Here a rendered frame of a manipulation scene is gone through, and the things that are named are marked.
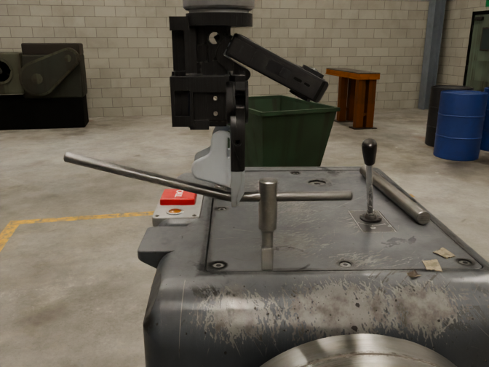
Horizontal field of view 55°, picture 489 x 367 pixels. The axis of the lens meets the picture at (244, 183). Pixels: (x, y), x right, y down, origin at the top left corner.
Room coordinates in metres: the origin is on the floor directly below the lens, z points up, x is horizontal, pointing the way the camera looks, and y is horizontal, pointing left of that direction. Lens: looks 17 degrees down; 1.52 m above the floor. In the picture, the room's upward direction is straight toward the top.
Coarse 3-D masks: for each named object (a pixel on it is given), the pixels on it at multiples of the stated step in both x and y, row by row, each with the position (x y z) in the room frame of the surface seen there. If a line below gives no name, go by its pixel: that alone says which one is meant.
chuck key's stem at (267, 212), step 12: (264, 180) 0.52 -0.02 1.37; (276, 180) 0.52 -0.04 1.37; (264, 192) 0.51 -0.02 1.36; (276, 192) 0.52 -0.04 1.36; (264, 204) 0.51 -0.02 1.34; (276, 204) 0.52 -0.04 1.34; (264, 216) 0.51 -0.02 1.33; (276, 216) 0.52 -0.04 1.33; (264, 228) 0.51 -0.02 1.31; (276, 228) 0.52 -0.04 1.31; (264, 240) 0.52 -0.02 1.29; (264, 252) 0.52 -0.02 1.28; (264, 264) 0.52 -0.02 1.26
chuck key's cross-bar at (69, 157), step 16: (64, 160) 0.51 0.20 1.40; (80, 160) 0.51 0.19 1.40; (96, 160) 0.52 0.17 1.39; (128, 176) 0.51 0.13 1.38; (144, 176) 0.51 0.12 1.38; (160, 176) 0.52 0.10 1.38; (192, 192) 0.52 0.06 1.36; (208, 192) 0.52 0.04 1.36; (224, 192) 0.52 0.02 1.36; (256, 192) 0.52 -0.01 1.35; (288, 192) 0.52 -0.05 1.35; (304, 192) 0.52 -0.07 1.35; (320, 192) 0.52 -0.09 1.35; (336, 192) 0.52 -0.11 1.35
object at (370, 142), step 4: (364, 140) 0.62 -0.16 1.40; (368, 140) 0.61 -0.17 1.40; (372, 140) 0.61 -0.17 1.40; (364, 144) 0.61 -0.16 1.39; (368, 144) 0.61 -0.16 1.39; (372, 144) 0.61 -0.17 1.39; (376, 144) 0.61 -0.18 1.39; (364, 148) 0.61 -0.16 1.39; (368, 148) 0.60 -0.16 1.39; (372, 148) 0.60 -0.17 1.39; (376, 148) 0.61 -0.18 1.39; (364, 152) 0.61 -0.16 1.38; (368, 152) 0.61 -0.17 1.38; (372, 152) 0.61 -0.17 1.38; (376, 152) 0.62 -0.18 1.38; (364, 156) 0.62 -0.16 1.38; (368, 156) 0.61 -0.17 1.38; (372, 156) 0.61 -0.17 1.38; (364, 160) 0.62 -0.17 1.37; (368, 160) 0.62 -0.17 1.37; (372, 160) 0.62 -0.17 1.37; (368, 164) 0.62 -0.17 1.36; (372, 164) 0.62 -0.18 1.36
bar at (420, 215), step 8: (360, 168) 0.94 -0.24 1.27; (376, 176) 0.86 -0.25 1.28; (376, 184) 0.84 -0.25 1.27; (384, 184) 0.81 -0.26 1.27; (384, 192) 0.80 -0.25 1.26; (392, 192) 0.77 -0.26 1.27; (400, 192) 0.76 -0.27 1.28; (392, 200) 0.76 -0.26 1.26; (400, 200) 0.73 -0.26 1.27; (408, 200) 0.72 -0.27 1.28; (408, 208) 0.70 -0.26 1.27; (416, 208) 0.68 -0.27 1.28; (416, 216) 0.67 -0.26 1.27; (424, 216) 0.67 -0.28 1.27
